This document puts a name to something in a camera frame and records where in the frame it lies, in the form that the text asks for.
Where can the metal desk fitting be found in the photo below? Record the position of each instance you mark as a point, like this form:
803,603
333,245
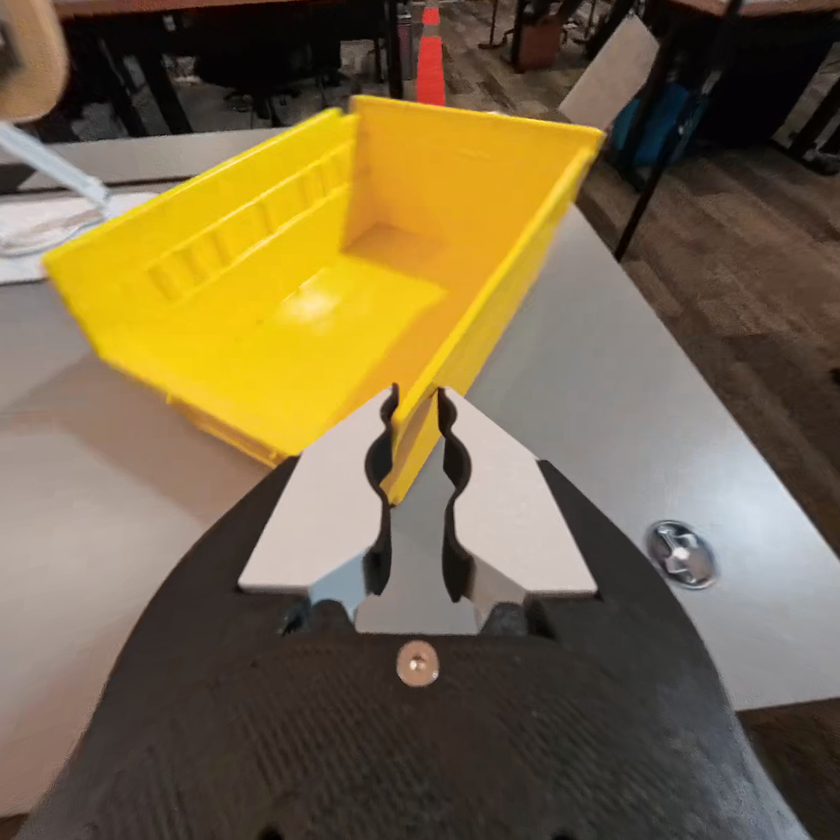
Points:
681,554

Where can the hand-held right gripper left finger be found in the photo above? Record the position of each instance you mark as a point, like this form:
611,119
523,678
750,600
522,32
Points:
315,525

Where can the grey desk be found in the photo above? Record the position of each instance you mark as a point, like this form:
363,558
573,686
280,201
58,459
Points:
623,394

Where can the blue bag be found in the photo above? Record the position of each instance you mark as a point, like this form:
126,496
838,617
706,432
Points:
656,124

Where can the orange traffic cone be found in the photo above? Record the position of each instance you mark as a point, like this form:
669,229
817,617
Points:
431,65

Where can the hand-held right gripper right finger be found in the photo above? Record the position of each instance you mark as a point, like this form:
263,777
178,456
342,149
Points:
518,531

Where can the grey flat board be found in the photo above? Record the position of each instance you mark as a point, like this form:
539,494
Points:
610,72

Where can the white document stand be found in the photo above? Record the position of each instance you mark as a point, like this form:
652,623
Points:
39,223

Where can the yellow plastic bin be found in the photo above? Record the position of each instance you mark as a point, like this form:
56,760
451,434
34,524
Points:
262,341

